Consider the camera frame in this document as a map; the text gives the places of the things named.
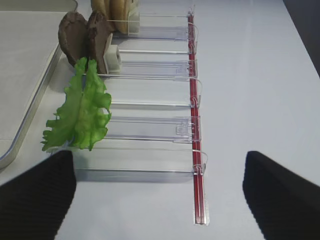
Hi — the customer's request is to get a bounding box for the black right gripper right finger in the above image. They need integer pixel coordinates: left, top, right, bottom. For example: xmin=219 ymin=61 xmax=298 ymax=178
xmin=242 ymin=150 xmax=320 ymax=240

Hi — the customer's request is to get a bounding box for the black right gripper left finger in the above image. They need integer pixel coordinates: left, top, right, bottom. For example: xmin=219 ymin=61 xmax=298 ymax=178
xmin=0 ymin=150 xmax=77 ymax=240

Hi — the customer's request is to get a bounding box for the green lettuce leaf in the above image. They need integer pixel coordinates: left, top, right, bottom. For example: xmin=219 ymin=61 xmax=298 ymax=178
xmin=41 ymin=57 xmax=87 ymax=151
xmin=72 ymin=59 xmax=112 ymax=151

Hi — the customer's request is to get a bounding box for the green lettuce leaf in rack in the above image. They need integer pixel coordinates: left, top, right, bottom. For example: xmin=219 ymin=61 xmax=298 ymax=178
xmin=72 ymin=59 xmax=112 ymax=151

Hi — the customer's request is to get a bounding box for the brown meat patty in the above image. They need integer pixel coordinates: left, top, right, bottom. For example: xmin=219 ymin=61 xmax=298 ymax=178
xmin=58 ymin=11 xmax=88 ymax=67
xmin=87 ymin=10 xmax=113 ymax=74

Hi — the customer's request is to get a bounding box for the clear acrylic right rack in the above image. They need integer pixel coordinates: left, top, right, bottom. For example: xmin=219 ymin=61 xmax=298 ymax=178
xmin=72 ymin=3 xmax=209 ymax=225

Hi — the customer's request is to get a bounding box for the silver metal tray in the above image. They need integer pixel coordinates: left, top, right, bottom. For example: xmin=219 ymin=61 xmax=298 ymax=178
xmin=0 ymin=0 xmax=78 ymax=169

